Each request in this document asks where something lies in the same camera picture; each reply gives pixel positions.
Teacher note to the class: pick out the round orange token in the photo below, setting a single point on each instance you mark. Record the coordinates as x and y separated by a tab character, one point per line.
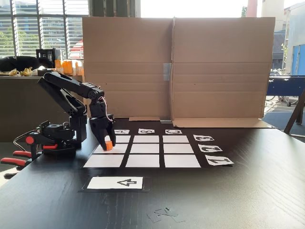
109	146

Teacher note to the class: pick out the white nine-square grid sheet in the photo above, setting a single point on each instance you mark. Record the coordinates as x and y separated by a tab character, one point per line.
145	149

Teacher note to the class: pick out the paper sheet letter A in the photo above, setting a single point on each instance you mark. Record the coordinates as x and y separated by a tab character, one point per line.
122	131

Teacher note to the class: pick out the paper sheet letter B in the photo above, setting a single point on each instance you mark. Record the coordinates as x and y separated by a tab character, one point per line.
146	131

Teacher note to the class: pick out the white arrow paper sheet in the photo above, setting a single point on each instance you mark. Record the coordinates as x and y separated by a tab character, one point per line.
104	183

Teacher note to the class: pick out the paper sheet letter C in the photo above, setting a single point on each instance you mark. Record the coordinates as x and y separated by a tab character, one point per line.
173	131

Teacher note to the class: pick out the orange cartons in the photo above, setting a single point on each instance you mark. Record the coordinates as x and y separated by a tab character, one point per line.
68	66

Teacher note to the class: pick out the red black clamp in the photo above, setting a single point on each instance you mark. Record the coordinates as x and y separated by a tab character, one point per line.
29	140

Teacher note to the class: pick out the grey counter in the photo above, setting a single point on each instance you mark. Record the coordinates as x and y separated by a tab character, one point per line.
21	107

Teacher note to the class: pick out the black coffee machine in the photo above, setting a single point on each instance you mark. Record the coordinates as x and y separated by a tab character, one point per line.
45	53

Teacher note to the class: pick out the bunch of yellow bananas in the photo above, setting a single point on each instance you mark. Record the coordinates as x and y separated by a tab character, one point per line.
26	71
13	72

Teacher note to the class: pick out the paper sheet number 3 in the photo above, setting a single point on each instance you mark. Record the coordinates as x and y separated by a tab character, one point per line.
203	138

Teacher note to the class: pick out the clear tape scraps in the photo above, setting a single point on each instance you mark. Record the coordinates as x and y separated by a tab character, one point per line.
165	214

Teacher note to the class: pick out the paper sheet number 2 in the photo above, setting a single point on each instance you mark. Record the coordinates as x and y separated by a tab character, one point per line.
210	148

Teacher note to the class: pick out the paper sheet number 1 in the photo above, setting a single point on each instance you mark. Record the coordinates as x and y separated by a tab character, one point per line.
219	160

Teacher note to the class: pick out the brown cardboard box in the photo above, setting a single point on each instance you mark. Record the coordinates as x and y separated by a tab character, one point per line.
214	71

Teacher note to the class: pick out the blue table football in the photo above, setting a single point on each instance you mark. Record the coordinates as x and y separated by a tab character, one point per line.
283	86

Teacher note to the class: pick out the dark wooden leg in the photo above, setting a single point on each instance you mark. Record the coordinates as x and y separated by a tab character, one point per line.
294	114

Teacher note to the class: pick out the grey duct tape strip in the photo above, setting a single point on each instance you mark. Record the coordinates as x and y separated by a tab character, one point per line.
166	120
167	71

